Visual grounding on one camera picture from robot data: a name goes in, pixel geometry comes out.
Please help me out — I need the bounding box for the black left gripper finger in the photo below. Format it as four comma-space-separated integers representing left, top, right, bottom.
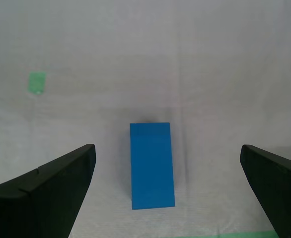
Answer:
239, 144, 291, 238
0, 144, 97, 238

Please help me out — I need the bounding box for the small green tape piece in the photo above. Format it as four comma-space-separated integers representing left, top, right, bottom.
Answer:
27, 71, 47, 95

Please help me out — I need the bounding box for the long green tape strip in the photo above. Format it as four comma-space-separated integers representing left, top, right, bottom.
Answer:
218, 230, 280, 238

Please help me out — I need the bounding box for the blue rectangular block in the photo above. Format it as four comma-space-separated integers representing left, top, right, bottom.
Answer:
129, 121, 176, 211

